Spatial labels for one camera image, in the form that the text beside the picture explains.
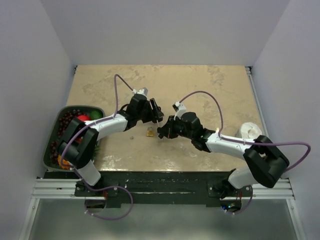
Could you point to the aluminium frame rail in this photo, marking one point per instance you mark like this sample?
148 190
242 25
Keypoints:
65 189

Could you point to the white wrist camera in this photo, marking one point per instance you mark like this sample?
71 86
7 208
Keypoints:
143 91
180 109

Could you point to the red toy apple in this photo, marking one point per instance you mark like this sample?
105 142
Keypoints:
83 118

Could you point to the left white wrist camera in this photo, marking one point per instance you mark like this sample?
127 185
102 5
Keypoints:
143 91

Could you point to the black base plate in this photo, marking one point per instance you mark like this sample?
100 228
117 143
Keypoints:
159 188

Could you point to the brass padlock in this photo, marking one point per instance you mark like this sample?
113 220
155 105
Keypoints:
150 132

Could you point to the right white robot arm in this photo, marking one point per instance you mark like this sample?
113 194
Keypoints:
265 162

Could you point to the dark green fruit tray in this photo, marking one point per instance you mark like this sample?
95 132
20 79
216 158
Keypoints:
47 161

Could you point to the dark red grape bunch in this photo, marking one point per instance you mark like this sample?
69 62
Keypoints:
63 120

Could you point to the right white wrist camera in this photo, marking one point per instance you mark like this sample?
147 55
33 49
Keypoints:
180 109

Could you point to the orange toy pineapple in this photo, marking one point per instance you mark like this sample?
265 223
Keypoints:
64 164

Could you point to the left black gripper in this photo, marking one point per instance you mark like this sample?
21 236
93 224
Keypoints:
154 113

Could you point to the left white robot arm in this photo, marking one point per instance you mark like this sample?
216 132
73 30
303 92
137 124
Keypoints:
78 142

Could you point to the green toy lime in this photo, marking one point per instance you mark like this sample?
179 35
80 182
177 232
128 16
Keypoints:
95 115

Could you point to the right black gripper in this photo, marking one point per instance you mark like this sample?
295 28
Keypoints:
167 130

